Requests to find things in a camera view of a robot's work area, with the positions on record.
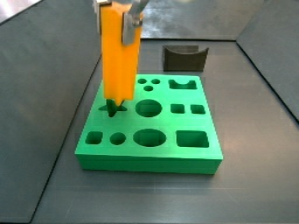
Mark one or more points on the green foam shape board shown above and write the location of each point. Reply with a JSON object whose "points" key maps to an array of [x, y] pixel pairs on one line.
{"points": [[160, 133]]}

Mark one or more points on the yellow star prism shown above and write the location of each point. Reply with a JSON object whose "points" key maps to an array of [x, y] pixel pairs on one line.
{"points": [[119, 57]]}

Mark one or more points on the black curved fixture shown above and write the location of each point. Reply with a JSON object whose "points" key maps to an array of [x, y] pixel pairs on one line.
{"points": [[183, 58]]}

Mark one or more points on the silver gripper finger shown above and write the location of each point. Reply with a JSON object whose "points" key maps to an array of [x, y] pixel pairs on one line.
{"points": [[98, 5], [132, 21]]}

